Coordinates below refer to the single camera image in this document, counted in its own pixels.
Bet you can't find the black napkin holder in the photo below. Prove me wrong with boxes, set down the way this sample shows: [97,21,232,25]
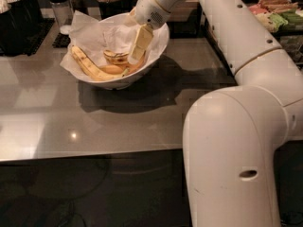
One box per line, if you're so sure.
[168,0,202,38]

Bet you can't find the white bowl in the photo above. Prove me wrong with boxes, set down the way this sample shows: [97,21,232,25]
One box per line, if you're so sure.
[61,11,169,90]

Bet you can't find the spotted yellow banana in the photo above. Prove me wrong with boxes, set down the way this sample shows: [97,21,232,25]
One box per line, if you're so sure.
[103,50,144,65]

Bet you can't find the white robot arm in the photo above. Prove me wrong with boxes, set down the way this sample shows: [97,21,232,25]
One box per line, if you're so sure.
[134,0,303,227]

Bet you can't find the black container at left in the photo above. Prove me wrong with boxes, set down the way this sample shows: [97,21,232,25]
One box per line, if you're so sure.
[0,0,43,55]

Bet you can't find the black wire condiment rack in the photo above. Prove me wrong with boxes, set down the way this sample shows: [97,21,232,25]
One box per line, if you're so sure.
[205,7,302,84]

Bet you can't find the small black mat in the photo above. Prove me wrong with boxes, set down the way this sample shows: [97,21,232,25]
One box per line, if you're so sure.
[52,33,70,48]

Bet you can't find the white paper liner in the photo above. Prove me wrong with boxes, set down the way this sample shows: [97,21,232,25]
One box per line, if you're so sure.
[61,13,169,89]

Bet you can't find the assorted tea packets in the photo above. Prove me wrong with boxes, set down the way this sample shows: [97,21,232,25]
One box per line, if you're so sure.
[249,0,303,33]

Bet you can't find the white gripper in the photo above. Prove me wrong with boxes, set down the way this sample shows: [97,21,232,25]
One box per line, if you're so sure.
[128,0,186,64]

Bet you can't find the black rubber mat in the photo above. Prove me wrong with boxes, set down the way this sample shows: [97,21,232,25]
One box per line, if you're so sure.
[0,18,54,57]

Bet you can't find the long yellow banana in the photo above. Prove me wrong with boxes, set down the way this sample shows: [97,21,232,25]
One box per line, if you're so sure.
[71,45,130,81]

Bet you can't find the orange fruit in bowl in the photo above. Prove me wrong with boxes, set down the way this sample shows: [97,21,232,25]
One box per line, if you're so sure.
[100,64,122,74]

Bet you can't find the glass shaker with dark lid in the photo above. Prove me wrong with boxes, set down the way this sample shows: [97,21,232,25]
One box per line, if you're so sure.
[49,0,73,35]

